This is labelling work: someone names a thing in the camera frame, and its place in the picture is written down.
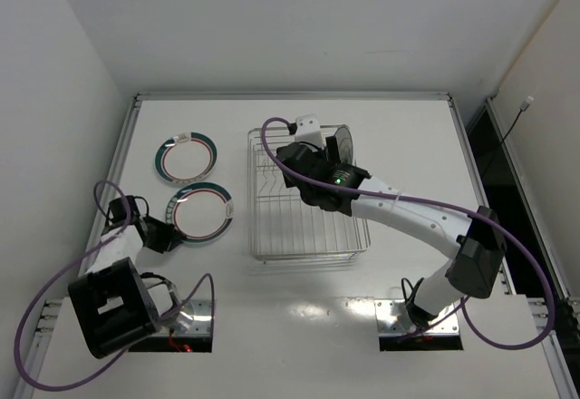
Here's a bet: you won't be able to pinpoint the blue patterned plate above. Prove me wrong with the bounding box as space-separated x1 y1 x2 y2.
334 125 349 164

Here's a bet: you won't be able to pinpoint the plate green red rings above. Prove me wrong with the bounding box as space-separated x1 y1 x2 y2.
165 181 235 247
154 131 218 188

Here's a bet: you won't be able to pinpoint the white plate teal rim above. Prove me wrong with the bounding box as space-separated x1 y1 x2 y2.
344 127 354 164

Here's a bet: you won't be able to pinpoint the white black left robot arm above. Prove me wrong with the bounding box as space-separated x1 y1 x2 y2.
68 195 185 359

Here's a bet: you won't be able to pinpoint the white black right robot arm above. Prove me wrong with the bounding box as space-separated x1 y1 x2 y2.
275 142 506 328

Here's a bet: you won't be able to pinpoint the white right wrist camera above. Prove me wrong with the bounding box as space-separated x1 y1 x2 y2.
290 114 324 149

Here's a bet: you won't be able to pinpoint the stainless wire dish rack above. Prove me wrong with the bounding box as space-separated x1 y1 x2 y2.
247 128 371 262

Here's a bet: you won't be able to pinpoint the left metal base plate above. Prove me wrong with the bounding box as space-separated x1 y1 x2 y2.
146 299 213 339

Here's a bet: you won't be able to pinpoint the metal base plate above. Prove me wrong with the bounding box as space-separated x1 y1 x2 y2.
374 299 459 338
146 299 213 339

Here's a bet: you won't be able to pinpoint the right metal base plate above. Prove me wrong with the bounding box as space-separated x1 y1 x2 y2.
374 299 459 338

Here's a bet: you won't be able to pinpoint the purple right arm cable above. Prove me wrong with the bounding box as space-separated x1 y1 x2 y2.
260 117 556 350

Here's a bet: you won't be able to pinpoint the black wall cable white plug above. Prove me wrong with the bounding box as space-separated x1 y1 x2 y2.
499 95 534 146

